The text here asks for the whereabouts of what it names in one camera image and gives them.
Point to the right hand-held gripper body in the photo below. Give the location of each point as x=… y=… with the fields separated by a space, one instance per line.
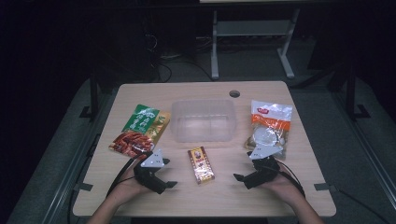
x=263 y=172

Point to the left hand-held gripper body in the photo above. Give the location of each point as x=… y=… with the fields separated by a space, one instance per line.
x=149 y=177

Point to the small yellow red snack box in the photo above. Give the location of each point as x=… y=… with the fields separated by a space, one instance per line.
x=201 y=165

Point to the white and orange snack bag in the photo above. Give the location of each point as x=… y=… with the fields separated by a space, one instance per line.
x=271 y=124

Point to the green and red snack bag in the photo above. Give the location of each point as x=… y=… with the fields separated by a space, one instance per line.
x=140 y=130

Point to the clear plastic container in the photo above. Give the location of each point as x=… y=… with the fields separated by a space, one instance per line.
x=203 y=121

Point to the person's left hand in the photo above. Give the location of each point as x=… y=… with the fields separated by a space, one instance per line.
x=130 y=185

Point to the person's right hand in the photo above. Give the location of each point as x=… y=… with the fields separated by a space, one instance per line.
x=281 y=186

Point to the black metal stand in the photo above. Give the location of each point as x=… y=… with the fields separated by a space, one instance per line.
x=351 y=96
x=93 y=96

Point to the grey metal table frame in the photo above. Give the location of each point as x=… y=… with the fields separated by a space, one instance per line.
x=249 y=28

